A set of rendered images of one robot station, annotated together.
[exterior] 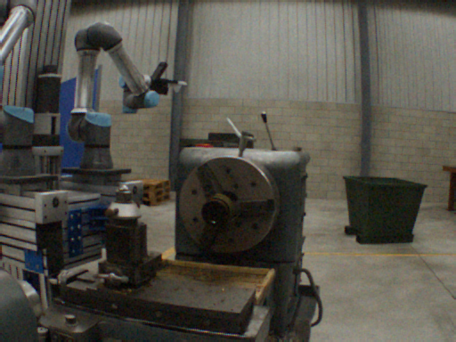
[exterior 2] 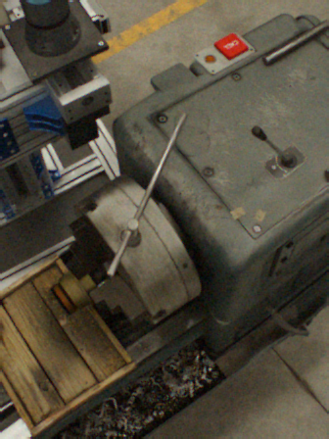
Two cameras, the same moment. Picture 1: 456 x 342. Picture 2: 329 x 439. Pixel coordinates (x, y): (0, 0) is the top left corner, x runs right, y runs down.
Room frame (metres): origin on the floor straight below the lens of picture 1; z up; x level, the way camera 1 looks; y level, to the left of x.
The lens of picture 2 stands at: (1.20, -0.43, 2.35)
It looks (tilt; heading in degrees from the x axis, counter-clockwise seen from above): 64 degrees down; 44
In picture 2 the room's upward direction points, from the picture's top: 4 degrees counter-clockwise
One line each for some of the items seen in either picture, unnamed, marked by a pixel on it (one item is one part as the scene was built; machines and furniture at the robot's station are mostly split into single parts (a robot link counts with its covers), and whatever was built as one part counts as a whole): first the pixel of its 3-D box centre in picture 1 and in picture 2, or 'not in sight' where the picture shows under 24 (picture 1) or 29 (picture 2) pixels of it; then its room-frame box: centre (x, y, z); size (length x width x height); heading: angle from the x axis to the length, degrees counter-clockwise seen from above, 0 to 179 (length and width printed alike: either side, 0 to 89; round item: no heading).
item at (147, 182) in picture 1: (144, 191); not in sight; (9.62, 1.74, 0.22); 1.25 x 0.86 x 0.44; 171
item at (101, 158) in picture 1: (96, 156); (50, 23); (1.82, 0.54, 1.21); 0.15 x 0.15 x 0.10
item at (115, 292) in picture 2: (252, 207); (125, 303); (1.42, -0.08, 1.09); 0.12 x 0.11 x 0.05; 76
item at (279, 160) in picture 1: (248, 197); (265, 159); (1.91, -0.09, 1.06); 0.59 x 0.48 x 0.39; 166
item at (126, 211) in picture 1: (123, 209); not in sight; (0.93, 0.22, 1.13); 0.08 x 0.08 x 0.03
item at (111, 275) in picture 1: (130, 269); not in sight; (0.96, 0.21, 0.99); 0.20 x 0.10 x 0.05; 166
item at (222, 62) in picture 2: not in sight; (223, 59); (1.98, 0.11, 1.23); 0.13 x 0.08 x 0.05; 166
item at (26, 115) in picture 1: (16, 125); not in sight; (1.35, 0.72, 1.33); 0.13 x 0.12 x 0.14; 92
